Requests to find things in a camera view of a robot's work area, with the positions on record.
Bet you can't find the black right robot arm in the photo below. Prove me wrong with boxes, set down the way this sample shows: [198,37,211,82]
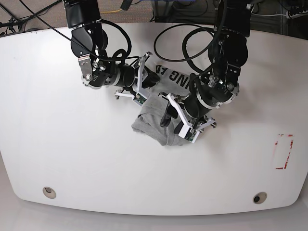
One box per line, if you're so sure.
[63,0,160,105]

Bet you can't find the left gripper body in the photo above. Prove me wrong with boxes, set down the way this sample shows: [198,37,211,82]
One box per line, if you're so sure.
[184,79,240,119]

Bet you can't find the grey Hugging Face T-shirt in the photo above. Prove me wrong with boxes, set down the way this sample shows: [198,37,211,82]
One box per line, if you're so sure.
[131,65,190,146]

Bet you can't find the table cable grommet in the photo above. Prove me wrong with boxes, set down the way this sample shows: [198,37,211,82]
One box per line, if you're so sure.
[42,187,56,199]
[253,192,268,205]

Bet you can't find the black tripod legs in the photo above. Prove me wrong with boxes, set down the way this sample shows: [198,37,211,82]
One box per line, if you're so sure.
[0,0,62,37]

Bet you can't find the red tape rectangle marking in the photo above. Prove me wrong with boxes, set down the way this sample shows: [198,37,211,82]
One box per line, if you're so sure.
[272,134,295,170]

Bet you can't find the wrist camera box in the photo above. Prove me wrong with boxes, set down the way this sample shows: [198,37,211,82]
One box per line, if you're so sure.
[133,93,147,106]
[179,125,200,143]

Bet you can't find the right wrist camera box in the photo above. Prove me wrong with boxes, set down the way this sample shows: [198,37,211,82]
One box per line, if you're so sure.
[133,93,147,106]

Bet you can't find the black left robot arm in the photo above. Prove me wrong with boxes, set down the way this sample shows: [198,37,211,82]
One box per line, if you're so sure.
[175,0,253,129]

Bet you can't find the right table cable grommet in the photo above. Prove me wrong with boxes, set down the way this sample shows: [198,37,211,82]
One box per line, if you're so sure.
[253,192,268,205]

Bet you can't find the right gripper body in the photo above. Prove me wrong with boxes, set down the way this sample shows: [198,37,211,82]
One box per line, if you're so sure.
[81,64,135,90]

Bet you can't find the left table cable grommet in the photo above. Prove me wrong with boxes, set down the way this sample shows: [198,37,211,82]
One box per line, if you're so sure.
[42,187,56,199]

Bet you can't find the yellow cable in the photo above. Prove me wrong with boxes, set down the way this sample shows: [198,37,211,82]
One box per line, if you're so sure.
[100,7,123,14]

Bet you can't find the white power strip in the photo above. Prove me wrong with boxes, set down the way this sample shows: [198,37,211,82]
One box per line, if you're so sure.
[286,5,308,19]

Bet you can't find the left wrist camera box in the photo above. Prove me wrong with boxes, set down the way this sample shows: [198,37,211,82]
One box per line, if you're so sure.
[179,125,200,143]

